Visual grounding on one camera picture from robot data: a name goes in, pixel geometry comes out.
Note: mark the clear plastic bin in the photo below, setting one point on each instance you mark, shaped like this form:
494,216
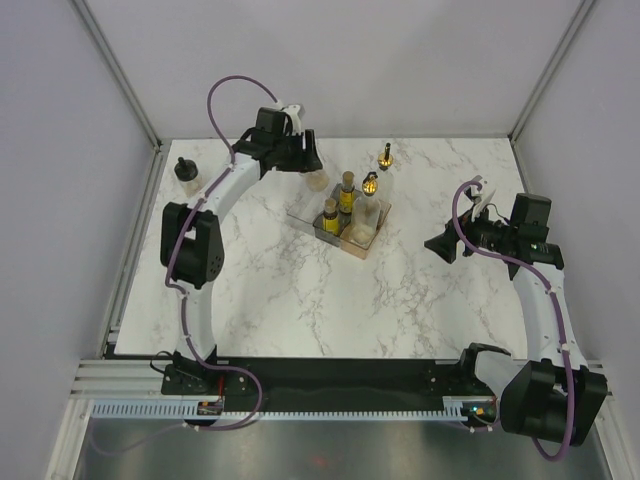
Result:
305,209

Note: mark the tall clear bottle gold pourer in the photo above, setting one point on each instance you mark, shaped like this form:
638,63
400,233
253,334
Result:
366,211

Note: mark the tall bottle gold pourer brown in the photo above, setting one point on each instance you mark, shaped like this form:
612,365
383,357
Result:
385,180

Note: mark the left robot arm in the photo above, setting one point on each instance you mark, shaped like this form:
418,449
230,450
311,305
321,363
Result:
191,242

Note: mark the smoky grey plastic bin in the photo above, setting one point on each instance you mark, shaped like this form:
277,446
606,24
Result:
345,223

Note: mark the right aluminium frame post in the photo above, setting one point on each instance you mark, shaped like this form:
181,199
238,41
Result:
567,39

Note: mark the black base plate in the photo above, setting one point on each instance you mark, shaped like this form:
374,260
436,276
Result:
315,383

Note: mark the white slotted cable duct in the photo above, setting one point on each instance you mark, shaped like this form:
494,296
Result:
447,409

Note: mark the small yellow label bottle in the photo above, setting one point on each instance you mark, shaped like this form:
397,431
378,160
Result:
330,217
347,193

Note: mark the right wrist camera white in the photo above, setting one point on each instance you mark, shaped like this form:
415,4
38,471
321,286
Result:
481,194

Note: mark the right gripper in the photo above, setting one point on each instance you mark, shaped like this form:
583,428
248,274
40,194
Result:
445,244

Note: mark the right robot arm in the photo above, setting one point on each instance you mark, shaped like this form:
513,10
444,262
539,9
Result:
553,396

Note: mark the aluminium rail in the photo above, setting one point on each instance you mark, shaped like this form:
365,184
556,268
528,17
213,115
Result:
126,271
128,378

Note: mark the aluminium frame post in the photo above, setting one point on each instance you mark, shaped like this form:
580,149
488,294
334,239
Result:
98,38
567,39

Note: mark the left aluminium frame post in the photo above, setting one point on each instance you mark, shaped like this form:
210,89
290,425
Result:
98,38

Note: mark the aluminium front rail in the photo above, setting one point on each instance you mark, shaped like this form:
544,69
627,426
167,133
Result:
128,378

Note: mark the aluminium rail left side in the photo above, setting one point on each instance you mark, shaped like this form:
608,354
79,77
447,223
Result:
126,271

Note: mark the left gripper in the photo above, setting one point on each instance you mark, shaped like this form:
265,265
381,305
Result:
305,161

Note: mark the shaker jar black cap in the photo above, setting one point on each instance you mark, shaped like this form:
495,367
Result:
189,177
316,181

